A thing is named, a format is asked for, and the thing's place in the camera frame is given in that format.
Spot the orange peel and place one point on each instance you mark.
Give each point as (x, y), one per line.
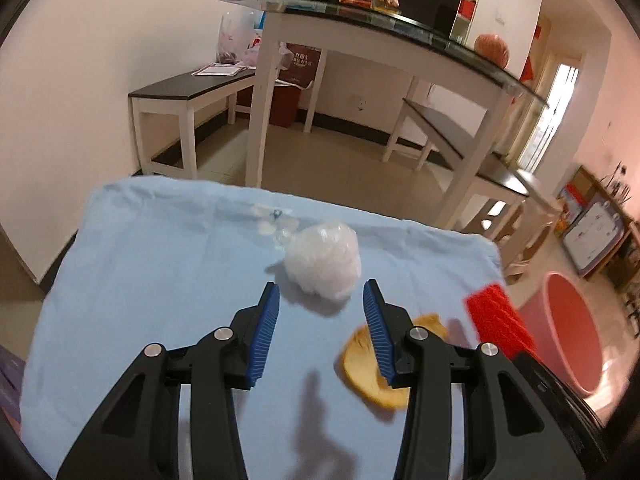
(360, 360)

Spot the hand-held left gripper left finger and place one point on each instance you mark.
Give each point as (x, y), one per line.
(265, 330)

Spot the orange round fruit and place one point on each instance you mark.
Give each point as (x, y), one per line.
(492, 50)

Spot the dark red paper bag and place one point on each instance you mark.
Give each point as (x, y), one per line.
(300, 62)

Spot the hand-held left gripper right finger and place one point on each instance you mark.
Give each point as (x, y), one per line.
(377, 330)

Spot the red paper wall decoration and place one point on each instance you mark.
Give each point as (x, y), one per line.
(529, 70)
(538, 34)

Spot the beige plastic stool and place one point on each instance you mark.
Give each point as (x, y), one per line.
(530, 240)

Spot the purple cloth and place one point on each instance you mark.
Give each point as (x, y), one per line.
(10, 375)

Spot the light blue floral cloth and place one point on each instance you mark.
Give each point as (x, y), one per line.
(150, 260)

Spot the glass door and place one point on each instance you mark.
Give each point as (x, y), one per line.
(555, 110)

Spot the small red shelf box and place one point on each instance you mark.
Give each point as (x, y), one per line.
(466, 10)

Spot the paper sheet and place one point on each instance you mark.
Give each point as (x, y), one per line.
(215, 69)

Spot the white plastic bag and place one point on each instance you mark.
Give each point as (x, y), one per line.
(235, 35)

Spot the white bench with dark seat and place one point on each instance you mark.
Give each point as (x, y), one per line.
(190, 87)
(450, 130)

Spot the white glass-top dining table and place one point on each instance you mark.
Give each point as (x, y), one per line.
(350, 25)

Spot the white printed board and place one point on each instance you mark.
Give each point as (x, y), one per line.
(595, 235)

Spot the red bin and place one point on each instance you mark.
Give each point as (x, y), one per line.
(285, 105)

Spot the white plastic bag ball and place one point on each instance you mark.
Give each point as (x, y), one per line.
(322, 260)

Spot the red foam net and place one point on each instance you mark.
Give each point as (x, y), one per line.
(495, 315)

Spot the pink plastic bucket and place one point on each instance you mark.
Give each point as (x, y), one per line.
(575, 320)

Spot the colourful printed box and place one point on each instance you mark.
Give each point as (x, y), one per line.
(572, 195)

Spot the wall socket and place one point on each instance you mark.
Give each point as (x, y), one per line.
(360, 102)

